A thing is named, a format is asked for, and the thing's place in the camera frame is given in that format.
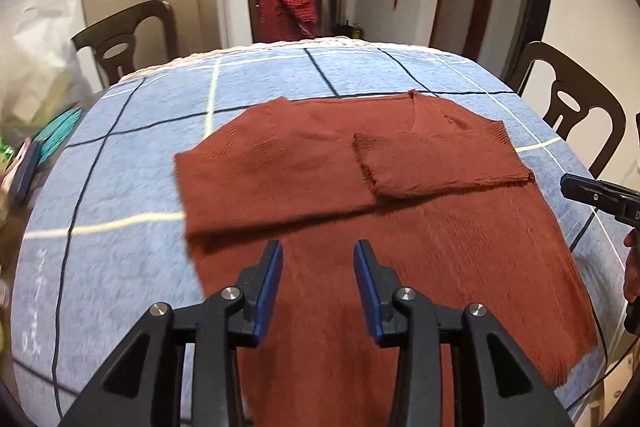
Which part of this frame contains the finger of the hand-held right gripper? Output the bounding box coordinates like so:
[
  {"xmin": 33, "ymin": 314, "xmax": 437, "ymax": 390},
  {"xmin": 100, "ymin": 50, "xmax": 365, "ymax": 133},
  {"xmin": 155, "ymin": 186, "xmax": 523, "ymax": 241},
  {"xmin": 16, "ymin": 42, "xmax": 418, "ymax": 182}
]
[{"xmin": 561, "ymin": 174, "xmax": 626, "ymax": 214}]

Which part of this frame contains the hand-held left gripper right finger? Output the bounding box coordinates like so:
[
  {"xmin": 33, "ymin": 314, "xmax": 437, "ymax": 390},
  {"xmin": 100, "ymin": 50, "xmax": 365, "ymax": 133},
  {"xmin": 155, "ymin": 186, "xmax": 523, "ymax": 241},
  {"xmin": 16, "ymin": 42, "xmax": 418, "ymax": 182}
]
[{"xmin": 353, "ymin": 239, "xmax": 573, "ymax": 427}]

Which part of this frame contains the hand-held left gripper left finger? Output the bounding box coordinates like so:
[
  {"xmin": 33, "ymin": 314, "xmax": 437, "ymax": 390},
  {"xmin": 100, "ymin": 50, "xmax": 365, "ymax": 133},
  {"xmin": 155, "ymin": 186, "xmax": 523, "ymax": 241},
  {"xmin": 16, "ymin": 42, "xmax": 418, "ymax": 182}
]
[{"xmin": 59, "ymin": 239, "xmax": 284, "ymax": 427}]

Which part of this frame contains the rust red knit sweater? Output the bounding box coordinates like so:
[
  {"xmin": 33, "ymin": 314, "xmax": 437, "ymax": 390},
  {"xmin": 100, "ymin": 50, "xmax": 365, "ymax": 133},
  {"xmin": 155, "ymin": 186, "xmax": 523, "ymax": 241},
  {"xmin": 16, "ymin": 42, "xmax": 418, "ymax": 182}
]
[{"xmin": 173, "ymin": 90, "xmax": 599, "ymax": 427}]

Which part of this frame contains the person's right hand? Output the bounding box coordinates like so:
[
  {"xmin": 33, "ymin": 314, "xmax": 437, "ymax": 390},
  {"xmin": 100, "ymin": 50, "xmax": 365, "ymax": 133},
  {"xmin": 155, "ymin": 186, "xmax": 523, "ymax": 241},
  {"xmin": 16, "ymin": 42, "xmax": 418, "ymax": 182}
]
[{"xmin": 622, "ymin": 229, "xmax": 640, "ymax": 303}]

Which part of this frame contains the dark wooden chair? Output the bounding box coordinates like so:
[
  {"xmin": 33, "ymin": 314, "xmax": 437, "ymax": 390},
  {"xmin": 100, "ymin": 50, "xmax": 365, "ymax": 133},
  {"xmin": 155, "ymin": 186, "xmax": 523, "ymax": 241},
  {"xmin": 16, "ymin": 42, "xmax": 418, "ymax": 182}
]
[
  {"xmin": 71, "ymin": 0, "xmax": 180, "ymax": 88},
  {"xmin": 505, "ymin": 42, "xmax": 627, "ymax": 180},
  {"xmin": 247, "ymin": 0, "xmax": 331, "ymax": 44}
]

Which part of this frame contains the blue checked table blanket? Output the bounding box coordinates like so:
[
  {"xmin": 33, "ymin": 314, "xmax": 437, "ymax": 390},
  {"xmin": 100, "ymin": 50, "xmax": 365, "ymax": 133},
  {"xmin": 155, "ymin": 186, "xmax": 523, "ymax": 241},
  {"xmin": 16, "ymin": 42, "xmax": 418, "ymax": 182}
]
[{"xmin": 10, "ymin": 38, "xmax": 613, "ymax": 427}]

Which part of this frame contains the dark narrow door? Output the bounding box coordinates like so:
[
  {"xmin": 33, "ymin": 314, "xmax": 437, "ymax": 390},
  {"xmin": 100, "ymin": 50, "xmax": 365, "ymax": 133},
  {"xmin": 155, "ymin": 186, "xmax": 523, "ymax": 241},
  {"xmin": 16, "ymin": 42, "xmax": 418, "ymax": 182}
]
[{"xmin": 502, "ymin": 0, "xmax": 556, "ymax": 78}]

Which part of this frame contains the teal folded cloth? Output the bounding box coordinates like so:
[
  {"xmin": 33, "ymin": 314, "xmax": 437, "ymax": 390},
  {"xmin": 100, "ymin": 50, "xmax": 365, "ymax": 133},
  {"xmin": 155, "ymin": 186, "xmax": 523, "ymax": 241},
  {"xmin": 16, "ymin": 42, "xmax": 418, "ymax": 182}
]
[{"xmin": 32, "ymin": 106, "xmax": 83, "ymax": 168}]

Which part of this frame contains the dark blue pouch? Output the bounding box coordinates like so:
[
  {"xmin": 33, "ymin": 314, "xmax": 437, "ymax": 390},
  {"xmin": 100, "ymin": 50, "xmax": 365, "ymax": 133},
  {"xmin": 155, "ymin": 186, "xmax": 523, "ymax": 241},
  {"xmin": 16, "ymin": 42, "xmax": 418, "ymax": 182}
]
[{"xmin": 12, "ymin": 139, "xmax": 44, "ymax": 198}]

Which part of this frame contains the red checked shirt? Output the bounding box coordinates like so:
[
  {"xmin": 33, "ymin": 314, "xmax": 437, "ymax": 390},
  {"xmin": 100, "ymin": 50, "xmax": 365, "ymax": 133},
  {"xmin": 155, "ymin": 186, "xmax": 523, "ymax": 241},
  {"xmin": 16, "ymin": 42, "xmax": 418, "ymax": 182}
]
[{"xmin": 256, "ymin": 0, "xmax": 321, "ymax": 42}]

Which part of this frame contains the white plastic bag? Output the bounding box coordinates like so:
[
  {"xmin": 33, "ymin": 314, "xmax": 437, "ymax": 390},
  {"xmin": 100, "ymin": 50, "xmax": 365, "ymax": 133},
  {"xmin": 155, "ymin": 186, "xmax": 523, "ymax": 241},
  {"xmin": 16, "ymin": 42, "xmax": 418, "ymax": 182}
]
[{"xmin": 0, "ymin": 0, "xmax": 96, "ymax": 132}]

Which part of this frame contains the black cable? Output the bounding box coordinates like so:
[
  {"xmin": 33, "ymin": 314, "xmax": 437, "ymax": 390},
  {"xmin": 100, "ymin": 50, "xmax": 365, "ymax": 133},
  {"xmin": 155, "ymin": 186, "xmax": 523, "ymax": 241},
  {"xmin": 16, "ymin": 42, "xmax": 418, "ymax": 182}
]
[{"xmin": 565, "ymin": 347, "xmax": 640, "ymax": 413}]

